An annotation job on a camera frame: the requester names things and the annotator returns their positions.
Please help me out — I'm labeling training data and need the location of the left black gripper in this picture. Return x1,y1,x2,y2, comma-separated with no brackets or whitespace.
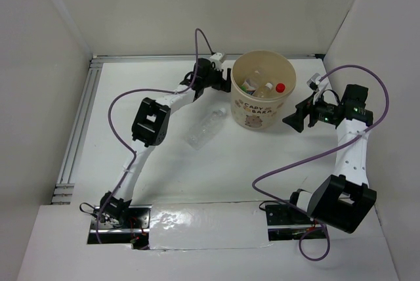
201,63,238,93

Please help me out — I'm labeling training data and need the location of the red label water bottle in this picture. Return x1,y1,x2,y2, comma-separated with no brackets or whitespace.
242,77,287,98

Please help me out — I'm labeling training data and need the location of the clear bottle white cap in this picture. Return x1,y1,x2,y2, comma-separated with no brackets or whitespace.
252,82,273,98

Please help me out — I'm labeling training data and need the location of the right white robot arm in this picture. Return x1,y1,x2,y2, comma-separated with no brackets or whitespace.
282,84,377,234

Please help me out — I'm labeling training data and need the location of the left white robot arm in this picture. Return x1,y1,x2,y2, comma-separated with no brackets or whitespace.
97,53,231,228

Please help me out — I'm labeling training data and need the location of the cream capybara plastic bin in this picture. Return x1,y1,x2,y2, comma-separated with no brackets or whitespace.
231,51,297,130

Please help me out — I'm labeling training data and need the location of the clear crushed bottle centre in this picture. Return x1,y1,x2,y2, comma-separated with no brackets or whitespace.
186,108,227,150

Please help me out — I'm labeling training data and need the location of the silver tape sheet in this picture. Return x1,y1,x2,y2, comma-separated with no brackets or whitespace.
149,202,270,250

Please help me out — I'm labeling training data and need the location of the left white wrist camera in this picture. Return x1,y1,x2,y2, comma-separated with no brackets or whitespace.
209,53,226,70

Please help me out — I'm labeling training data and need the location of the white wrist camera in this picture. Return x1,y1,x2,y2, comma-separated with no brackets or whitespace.
209,53,226,70
306,73,329,104

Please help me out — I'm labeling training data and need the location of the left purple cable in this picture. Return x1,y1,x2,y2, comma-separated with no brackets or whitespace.
96,28,214,246

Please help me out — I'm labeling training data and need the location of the purple cable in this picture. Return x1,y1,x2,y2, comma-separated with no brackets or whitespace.
96,28,214,246
252,65,390,262

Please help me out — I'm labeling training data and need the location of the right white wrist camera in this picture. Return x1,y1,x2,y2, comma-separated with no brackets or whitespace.
306,73,329,104

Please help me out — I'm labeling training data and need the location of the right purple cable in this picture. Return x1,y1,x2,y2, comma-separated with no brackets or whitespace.
252,65,390,262

